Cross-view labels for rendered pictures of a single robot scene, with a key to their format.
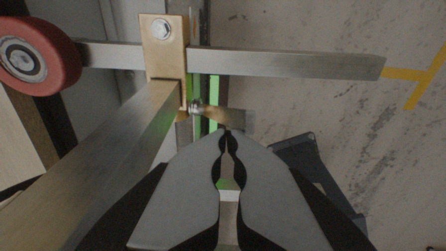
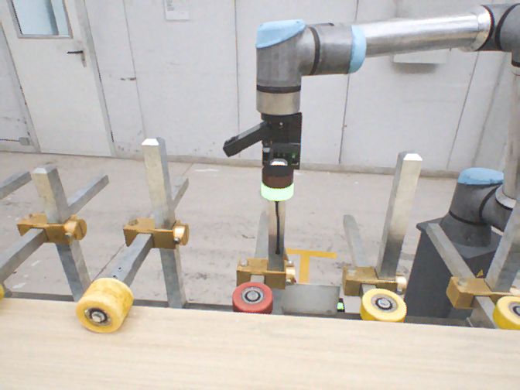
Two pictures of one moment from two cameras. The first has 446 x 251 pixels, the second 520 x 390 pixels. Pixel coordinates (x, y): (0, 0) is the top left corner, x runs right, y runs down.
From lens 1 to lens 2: 0.77 m
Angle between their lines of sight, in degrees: 67
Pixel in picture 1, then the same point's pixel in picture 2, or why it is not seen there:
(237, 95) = not seen: outside the picture
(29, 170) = (338, 328)
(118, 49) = not seen: hidden behind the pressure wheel
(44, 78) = (262, 291)
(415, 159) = not seen: hidden behind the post
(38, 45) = (245, 285)
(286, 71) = (265, 231)
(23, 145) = (313, 322)
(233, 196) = (358, 249)
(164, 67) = (261, 265)
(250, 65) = (263, 241)
